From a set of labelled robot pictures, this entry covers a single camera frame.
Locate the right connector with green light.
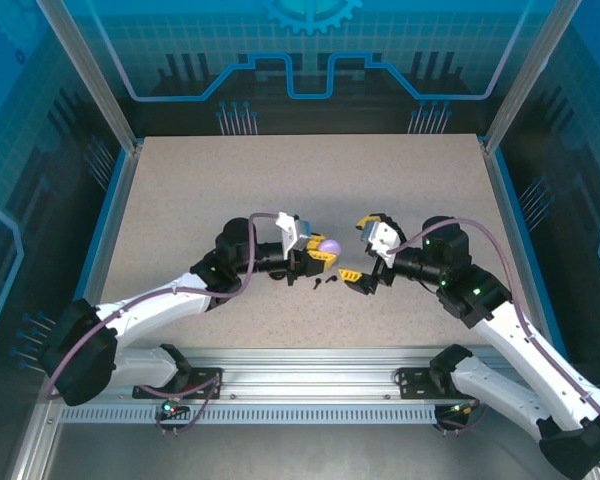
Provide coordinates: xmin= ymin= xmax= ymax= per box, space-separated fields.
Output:
xmin=439 ymin=402 xmax=481 ymax=419

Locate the connector with green light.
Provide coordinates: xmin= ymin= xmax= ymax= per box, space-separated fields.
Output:
xmin=439 ymin=402 xmax=481 ymax=419
xmin=160 ymin=398 xmax=190 ymax=419

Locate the left connector with green light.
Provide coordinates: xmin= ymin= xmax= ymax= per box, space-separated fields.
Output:
xmin=160 ymin=398 xmax=190 ymax=419

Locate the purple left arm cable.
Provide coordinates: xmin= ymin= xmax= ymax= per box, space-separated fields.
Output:
xmin=44 ymin=212 xmax=284 ymax=400

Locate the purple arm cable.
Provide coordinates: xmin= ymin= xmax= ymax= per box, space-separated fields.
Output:
xmin=44 ymin=212 xmax=284 ymax=400
xmin=389 ymin=218 xmax=600 ymax=474

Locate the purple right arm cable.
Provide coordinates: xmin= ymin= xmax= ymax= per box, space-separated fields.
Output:
xmin=389 ymin=218 xmax=600 ymax=474

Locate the aluminium and blue right side rail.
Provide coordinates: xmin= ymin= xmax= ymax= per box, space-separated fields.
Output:
xmin=479 ymin=139 xmax=600 ymax=480

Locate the aluminium and blue rail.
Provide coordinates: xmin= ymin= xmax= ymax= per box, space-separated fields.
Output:
xmin=9 ymin=139 xmax=145 ymax=480
xmin=479 ymin=139 xmax=600 ymax=480

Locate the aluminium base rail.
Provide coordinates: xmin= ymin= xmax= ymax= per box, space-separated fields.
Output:
xmin=44 ymin=344 xmax=576 ymax=405

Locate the aluminium and blue left side rail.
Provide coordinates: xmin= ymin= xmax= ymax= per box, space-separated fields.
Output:
xmin=9 ymin=139 xmax=145 ymax=480

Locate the slotted grey cable duct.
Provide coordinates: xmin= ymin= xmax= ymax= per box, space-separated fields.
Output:
xmin=58 ymin=403 xmax=440 ymax=426

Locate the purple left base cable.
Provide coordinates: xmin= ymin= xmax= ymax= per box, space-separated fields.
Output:
xmin=154 ymin=374 xmax=225 ymax=436

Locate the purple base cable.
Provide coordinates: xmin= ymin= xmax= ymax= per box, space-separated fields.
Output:
xmin=154 ymin=374 xmax=225 ymax=436
xmin=432 ymin=392 xmax=494 ymax=436

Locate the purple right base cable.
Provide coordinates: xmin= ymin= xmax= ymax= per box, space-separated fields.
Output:
xmin=432 ymin=392 xmax=494 ymax=436

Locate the aluminium right frame post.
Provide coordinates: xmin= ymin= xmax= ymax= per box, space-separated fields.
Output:
xmin=481 ymin=0 xmax=590 ymax=155

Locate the aluminium frame post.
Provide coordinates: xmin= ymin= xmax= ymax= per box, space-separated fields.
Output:
xmin=35 ymin=0 xmax=144 ymax=154
xmin=481 ymin=0 xmax=590 ymax=155

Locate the aluminium left frame post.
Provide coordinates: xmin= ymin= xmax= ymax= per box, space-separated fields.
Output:
xmin=35 ymin=0 xmax=144 ymax=154

